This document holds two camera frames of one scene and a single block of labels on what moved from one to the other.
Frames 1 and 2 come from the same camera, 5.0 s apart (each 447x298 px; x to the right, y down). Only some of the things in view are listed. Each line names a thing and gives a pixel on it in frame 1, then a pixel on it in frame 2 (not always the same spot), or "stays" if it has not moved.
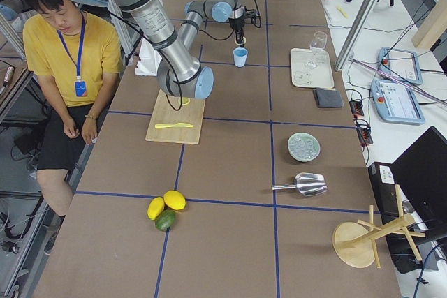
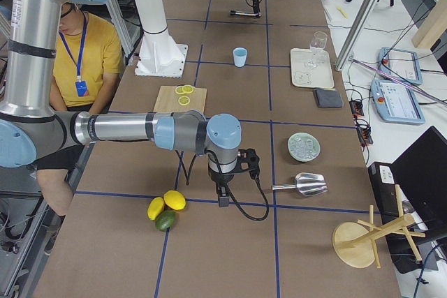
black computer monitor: x=421 y=172 stays
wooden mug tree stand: x=354 y=243 stays
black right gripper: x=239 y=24 -> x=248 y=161
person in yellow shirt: x=77 y=54 stays
